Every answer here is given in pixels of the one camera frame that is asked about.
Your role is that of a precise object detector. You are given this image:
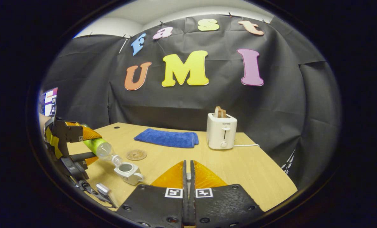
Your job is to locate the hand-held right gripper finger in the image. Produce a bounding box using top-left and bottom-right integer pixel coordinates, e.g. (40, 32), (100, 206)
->
(116, 160), (189, 228)
(189, 160), (265, 228)

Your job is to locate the green label water bottle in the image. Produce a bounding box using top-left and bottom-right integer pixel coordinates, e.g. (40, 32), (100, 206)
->
(81, 124), (123, 167)

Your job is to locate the white teacup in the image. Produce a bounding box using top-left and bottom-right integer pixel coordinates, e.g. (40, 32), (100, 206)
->
(114, 162), (144, 186)

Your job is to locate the round wooden coaster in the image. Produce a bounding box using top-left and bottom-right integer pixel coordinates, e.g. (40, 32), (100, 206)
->
(126, 149), (148, 161)

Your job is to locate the computer monitor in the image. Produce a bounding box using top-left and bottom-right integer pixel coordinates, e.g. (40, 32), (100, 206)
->
(39, 87), (58, 117)

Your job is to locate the blue folded towel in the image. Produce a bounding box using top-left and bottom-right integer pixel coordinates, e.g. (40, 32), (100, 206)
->
(134, 128), (199, 149)

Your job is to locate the white toaster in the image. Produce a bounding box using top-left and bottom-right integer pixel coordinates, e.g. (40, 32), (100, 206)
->
(206, 113), (238, 150)

